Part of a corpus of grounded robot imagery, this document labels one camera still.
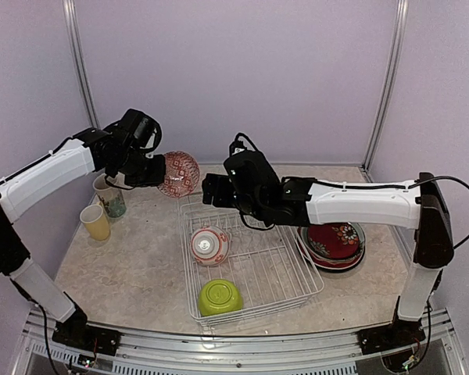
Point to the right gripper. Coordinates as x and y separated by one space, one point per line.
213 184

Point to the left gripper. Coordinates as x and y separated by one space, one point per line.
157 176

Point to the teal floral mug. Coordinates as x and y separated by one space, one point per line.
111 197

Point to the blue white patterned bowl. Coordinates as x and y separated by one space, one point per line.
181 176

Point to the white red patterned bowl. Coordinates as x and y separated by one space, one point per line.
210 246

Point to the pale yellow cup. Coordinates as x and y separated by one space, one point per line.
94 219

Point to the lime green bowl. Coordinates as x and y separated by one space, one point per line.
219 296

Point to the red teal floral plate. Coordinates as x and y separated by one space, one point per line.
322 256

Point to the teal red flower plate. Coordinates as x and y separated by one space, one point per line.
338 237

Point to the pink polka dot plate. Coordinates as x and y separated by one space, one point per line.
337 246

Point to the black rimmed beige plate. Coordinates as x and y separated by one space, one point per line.
343 268

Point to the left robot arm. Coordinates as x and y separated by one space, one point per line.
114 150

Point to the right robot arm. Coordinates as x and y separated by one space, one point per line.
413 204

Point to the white wire dish rack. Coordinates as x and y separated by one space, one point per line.
270 268

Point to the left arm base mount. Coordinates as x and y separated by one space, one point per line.
90 338

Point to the left aluminium frame post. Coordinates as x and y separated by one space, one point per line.
74 36

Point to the aluminium frame post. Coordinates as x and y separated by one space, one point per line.
394 56
74 36

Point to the front aluminium rail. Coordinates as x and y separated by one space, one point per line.
152 352

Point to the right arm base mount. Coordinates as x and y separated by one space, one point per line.
385 338

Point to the right aluminium frame post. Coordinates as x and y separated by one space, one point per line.
394 56

